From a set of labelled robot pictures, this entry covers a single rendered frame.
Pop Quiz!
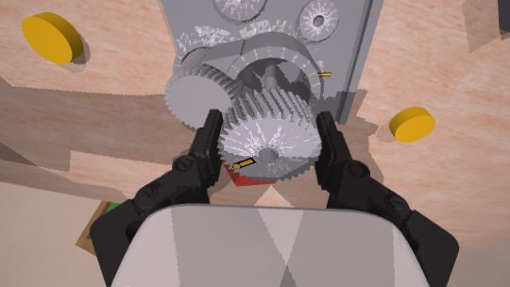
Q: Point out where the yellow short cylinder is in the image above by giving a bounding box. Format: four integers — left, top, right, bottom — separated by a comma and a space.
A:
389, 107, 435, 143
22, 12, 84, 64

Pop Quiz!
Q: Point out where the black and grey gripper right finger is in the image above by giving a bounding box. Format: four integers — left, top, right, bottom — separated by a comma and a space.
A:
314, 111, 459, 287

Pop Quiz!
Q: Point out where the grey toothed gear with yellow arrow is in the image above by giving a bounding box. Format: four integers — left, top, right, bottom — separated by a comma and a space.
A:
217, 88, 322, 182

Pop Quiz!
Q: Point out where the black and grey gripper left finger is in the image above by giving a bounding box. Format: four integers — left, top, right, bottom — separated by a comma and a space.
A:
90, 110, 223, 287

